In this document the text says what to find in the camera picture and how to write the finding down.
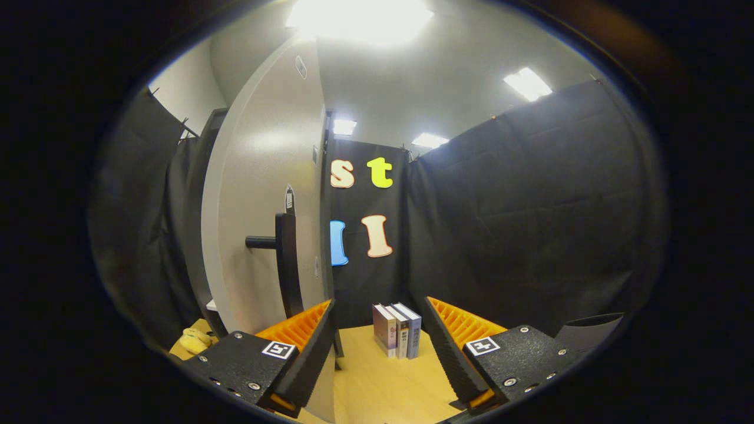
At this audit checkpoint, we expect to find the long ceiling light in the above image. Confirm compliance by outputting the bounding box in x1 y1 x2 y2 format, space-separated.
504 67 553 102

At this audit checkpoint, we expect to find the blue grey book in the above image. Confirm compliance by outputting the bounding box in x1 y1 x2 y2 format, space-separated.
393 302 422 360

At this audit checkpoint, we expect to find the dark grey curved object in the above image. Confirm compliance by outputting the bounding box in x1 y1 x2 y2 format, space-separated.
554 313 625 354

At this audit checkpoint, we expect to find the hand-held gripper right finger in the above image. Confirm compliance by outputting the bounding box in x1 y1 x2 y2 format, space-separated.
423 296 581 413

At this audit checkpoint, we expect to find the black backdrop cloth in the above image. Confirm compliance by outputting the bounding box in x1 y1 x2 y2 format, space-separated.
88 79 666 354

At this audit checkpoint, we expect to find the dark red book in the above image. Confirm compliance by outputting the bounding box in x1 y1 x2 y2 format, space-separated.
372 303 397 358

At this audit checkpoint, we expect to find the large ceiling light panel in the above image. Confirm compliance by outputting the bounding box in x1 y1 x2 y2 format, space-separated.
286 0 435 47

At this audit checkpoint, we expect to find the black door handle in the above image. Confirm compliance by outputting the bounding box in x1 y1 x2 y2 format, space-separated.
246 213 305 319

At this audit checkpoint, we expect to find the yellow soft toy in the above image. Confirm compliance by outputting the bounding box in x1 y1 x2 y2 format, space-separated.
178 328 216 355

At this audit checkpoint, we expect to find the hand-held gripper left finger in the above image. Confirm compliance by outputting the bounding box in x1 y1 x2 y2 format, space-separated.
180 299 338 419

